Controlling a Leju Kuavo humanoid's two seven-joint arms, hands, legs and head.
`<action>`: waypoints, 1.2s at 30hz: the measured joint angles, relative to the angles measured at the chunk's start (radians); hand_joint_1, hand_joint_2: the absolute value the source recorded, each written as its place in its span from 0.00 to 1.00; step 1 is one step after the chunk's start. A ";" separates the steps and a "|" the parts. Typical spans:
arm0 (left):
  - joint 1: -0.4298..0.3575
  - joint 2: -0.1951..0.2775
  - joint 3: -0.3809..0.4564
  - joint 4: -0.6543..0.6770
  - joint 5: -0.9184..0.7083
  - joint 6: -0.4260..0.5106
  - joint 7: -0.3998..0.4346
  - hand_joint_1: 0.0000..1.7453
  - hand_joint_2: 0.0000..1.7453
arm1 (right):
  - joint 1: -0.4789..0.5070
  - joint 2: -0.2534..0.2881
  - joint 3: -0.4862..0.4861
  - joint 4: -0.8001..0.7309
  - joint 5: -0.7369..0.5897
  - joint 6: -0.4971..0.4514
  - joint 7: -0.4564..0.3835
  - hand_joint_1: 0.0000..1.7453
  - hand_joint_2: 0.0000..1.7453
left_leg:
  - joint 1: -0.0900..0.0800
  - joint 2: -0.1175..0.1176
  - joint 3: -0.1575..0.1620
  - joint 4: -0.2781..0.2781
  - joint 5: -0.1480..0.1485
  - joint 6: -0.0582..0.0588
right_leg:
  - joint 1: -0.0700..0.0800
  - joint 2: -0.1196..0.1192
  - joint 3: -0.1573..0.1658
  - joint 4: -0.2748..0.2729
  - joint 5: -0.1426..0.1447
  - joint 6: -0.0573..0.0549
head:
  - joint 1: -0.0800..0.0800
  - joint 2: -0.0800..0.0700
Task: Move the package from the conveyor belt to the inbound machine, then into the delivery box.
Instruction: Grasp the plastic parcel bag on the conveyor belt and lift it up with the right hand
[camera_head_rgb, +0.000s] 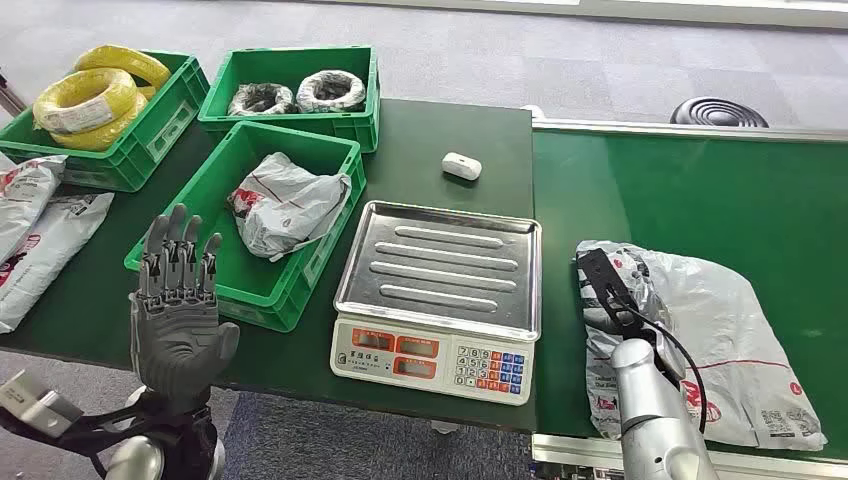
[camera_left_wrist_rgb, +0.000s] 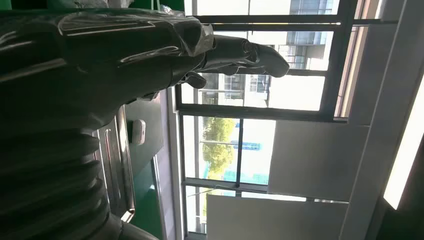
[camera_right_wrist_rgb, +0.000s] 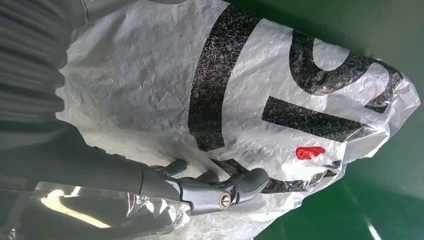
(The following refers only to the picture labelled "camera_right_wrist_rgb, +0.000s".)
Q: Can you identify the green conveyor belt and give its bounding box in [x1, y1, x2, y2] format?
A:
[228, 0, 424, 240]

